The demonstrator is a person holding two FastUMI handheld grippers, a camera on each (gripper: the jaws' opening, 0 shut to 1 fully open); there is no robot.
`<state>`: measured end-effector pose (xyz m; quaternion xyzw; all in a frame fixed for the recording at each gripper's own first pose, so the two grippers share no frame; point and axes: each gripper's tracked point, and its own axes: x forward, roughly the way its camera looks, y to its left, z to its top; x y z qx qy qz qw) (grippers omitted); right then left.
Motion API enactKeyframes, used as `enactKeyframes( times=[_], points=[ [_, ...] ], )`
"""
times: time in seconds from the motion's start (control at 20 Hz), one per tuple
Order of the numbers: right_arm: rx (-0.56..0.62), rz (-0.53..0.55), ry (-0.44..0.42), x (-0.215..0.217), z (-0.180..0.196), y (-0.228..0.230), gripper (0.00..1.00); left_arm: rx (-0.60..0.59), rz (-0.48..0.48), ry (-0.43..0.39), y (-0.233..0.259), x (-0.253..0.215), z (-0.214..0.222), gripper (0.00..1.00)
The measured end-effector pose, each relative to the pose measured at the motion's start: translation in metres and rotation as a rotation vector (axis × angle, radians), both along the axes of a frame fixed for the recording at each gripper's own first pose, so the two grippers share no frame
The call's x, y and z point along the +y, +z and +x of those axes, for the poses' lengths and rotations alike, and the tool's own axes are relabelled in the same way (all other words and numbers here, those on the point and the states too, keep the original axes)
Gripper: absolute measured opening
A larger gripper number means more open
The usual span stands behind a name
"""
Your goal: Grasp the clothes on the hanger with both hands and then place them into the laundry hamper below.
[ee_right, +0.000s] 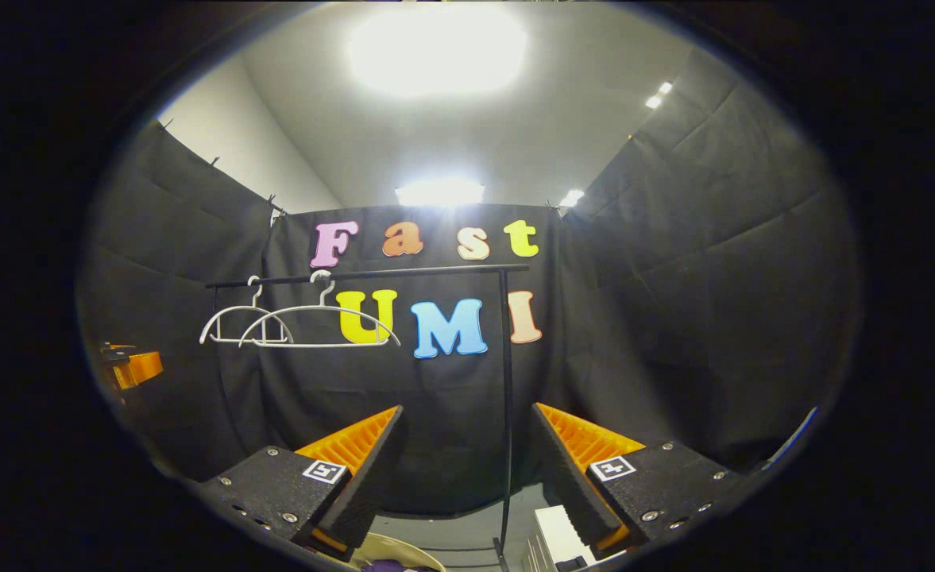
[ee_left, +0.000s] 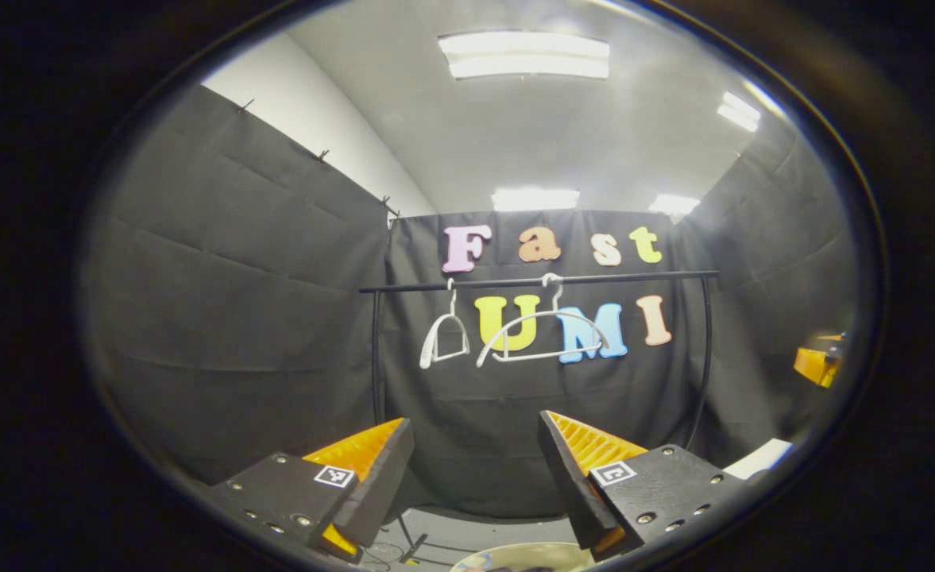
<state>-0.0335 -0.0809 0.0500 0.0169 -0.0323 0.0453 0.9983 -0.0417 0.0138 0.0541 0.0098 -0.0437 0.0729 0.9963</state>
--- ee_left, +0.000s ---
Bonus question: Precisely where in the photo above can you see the white plastic clothes hanger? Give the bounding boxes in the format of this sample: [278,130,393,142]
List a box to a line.
[475,272,612,368]
[419,278,472,370]

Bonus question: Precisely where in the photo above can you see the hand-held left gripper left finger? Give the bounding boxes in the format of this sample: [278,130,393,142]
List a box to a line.
[211,417,416,563]

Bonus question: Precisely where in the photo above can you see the black backdrop cloth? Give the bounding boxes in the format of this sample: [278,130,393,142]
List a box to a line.
[78,83,861,521]

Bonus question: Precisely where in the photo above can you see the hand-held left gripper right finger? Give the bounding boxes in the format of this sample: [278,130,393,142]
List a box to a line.
[539,410,746,561]

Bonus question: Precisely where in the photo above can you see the ceiling light panel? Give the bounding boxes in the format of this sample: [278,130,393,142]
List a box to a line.
[438,32,611,80]
[491,187,581,212]
[717,91,762,132]
[648,193,701,215]

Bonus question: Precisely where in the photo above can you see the black metal clothes rack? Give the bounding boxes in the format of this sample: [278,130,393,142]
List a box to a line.
[358,270,721,566]

